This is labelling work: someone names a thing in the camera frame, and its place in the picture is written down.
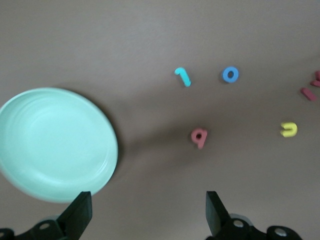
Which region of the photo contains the yellow foam letter u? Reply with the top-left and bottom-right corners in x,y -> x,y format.
279,121 -> 298,138

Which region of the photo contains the salmon foam letter b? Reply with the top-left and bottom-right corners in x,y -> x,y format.
190,128 -> 208,150

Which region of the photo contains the pale green plate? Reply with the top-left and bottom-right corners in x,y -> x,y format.
0,86 -> 119,204

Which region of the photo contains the blue foam letter o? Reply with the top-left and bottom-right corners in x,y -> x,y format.
221,65 -> 240,83

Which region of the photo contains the brown table cover sheet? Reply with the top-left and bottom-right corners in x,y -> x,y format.
0,0 -> 320,240

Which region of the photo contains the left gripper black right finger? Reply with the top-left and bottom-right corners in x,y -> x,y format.
205,191 -> 305,240

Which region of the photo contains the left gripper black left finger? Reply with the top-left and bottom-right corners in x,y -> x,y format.
0,191 -> 93,240

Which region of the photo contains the red foam letter w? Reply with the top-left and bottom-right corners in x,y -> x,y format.
309,70 -> 320,88

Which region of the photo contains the red foam letter i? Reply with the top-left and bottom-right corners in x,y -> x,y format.
299,87 -> 318,102

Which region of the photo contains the teal foam letter l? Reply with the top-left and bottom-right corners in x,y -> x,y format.
174,67 -> 192,88

